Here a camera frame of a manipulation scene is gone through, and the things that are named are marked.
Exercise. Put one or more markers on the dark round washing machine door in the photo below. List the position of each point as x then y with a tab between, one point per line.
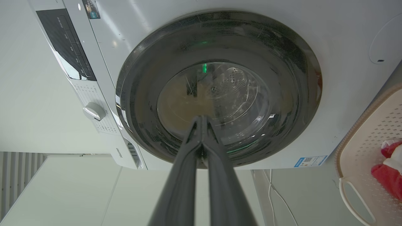
251	62

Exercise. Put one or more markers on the silver washing machine dial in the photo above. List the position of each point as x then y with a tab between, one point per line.
94	111

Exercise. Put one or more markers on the beige perforated laundry basket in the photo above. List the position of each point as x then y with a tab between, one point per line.
367	147

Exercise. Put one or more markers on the blue energy label sticker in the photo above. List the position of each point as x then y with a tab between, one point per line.
310	161

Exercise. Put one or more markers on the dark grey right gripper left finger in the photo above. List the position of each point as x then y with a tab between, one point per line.
179	188

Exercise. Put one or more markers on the red and white garment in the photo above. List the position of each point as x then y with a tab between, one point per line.
389	169

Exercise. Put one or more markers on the white front-load washing machine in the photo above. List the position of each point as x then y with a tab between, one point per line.
220	37

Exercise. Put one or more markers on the dark sticker on washer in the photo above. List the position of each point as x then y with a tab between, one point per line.
91	8

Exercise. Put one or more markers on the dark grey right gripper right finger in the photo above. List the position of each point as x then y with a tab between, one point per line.
224	188

